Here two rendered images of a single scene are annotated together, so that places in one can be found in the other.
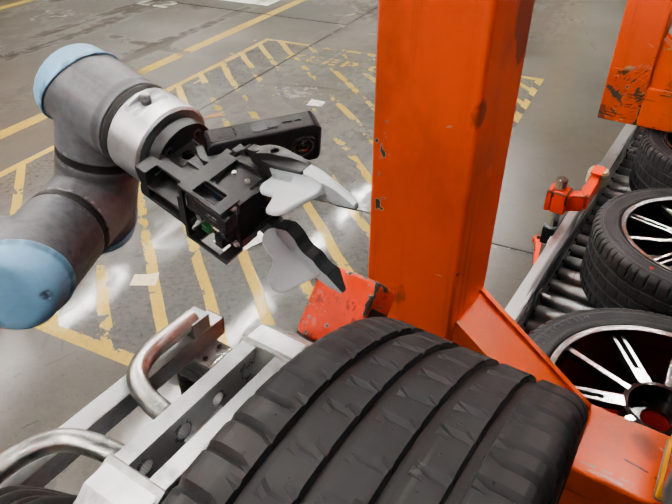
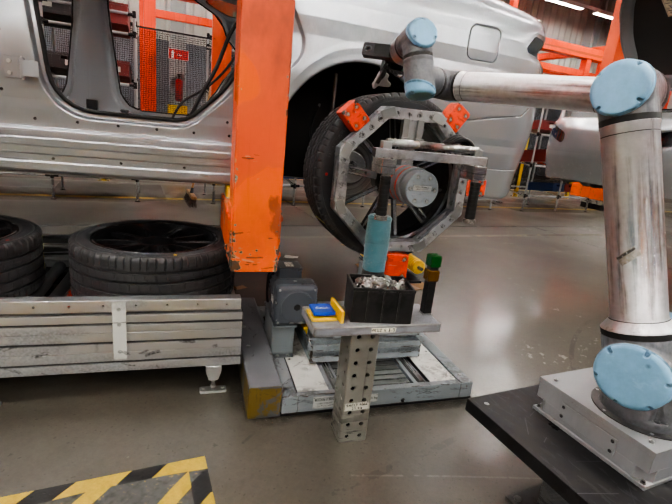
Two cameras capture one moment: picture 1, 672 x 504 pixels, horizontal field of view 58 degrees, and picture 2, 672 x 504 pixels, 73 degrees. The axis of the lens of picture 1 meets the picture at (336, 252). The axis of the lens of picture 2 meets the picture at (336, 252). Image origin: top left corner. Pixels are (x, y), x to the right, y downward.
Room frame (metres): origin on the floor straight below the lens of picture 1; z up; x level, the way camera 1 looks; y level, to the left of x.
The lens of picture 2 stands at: (1.88, 1.04, 1.04)
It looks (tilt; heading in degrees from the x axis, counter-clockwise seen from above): 16 degrees down; 219
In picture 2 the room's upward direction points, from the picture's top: 6 degrees clockwise
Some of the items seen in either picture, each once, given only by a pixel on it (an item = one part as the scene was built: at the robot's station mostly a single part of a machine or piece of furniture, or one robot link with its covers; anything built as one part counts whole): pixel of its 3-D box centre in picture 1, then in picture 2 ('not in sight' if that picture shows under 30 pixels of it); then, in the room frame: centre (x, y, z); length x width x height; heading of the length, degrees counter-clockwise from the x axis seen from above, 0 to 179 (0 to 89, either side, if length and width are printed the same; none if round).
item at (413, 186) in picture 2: not in sight; (409, 185); (0.41, 0.17, 0.85); 0.21 x 0.14 x 0.14; 57
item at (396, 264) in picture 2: not in sight; (385, 268); (0.35, 0.08, 0.48); 0.16 x 0.12 x 0.17; 57
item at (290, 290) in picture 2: not in sight; (286, 302); (0.54, -0.29, 0.26); 0.42 x 0.18 x 0.35; 57
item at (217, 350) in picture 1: (200, 357); (383, 164); (0.62, 0.19, 0.93); 0.09 x 0.05 x 0.05; 57
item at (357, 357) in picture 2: not in sight; (354, 379); (0.75, 0.27, 0.21); 0.10 x 0.10 x 0.42; 57
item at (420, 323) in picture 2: not in sight; (370, 318); (0.72, 0.28, 0.44); 0.43 x 0.17 x 0.03; 147
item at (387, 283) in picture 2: not in sight; (378, 296); (0.71, 0.29, 0.51); 0.20 x 0.14 x 0.13; 138
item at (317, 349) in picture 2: not in sight; (353, 332); (0.32, -0.06, 0.13); 0.50 x 0.36 x 0.10; 147
